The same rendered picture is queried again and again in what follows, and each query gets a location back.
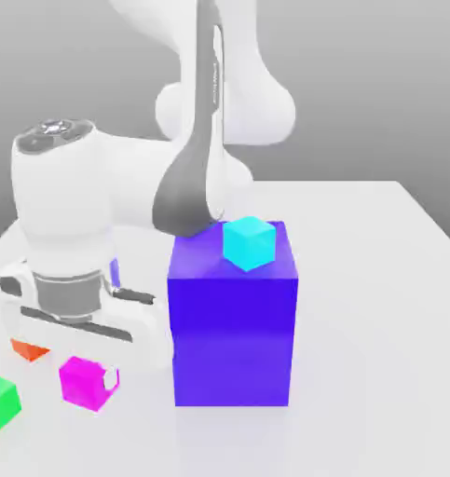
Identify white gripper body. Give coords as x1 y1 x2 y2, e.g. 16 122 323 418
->
7 295 174 371

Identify small magenta cube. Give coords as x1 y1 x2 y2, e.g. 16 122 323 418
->
58 355 120 414

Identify small orange cube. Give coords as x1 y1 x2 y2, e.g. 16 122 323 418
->
9 337 51 363

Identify small cyan cube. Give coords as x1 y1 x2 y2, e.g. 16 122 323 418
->
223 215 278 273

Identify large purple box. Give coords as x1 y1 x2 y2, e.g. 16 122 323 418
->
167 220 299 408

